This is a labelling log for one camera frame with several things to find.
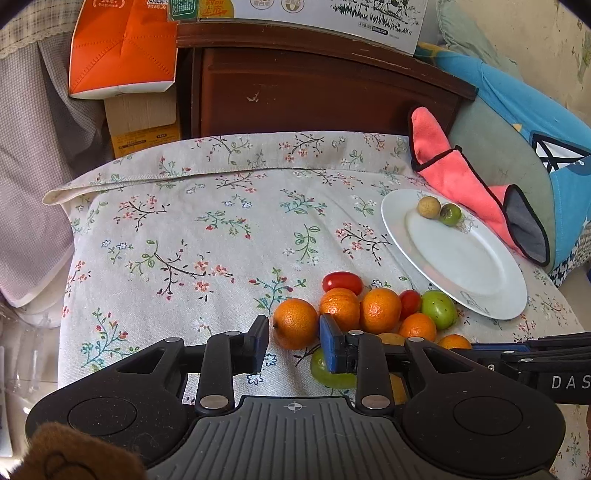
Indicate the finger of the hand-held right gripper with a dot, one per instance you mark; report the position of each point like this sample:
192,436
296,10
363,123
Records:
545,342
517,359

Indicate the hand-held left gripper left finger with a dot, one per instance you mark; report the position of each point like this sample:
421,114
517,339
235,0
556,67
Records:
261,344

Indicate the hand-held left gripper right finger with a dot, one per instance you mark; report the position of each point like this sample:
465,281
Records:
328,344

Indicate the white plate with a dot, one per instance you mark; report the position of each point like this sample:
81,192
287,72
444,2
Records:
461,263

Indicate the green jujube with brown spot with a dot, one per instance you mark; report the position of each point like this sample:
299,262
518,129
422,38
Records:
450,214

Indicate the red cherry tomato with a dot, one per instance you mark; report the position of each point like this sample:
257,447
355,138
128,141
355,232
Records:
341,282
410,303

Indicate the floral cloth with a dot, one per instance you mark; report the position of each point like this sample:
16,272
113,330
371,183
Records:
184,258

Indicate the pink cloth with black trim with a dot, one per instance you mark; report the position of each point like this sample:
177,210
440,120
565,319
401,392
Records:
455,175

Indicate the grey green cushion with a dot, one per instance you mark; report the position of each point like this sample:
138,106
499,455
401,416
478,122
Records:
489,143

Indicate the brown plush cloth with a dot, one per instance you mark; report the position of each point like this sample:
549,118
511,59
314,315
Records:
69,454

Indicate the clear plastic container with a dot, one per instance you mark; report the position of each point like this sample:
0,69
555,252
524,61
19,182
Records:
25,369

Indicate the yellow cardboard box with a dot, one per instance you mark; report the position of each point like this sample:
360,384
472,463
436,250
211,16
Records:
143,124

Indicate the blue printed cushion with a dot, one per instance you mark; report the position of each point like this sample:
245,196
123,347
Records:
521,92

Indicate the dark wooden cabinet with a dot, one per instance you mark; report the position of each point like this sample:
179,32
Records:
300,92

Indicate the pale green pillow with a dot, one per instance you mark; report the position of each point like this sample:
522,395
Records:
466,32

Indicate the orange bag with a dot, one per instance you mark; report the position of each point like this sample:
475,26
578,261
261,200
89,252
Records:
122,46

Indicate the white printed carton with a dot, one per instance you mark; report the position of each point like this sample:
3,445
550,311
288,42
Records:
295,14

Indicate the plaid lace-trimmed cloth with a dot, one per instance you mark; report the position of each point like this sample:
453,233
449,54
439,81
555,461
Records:
32,23

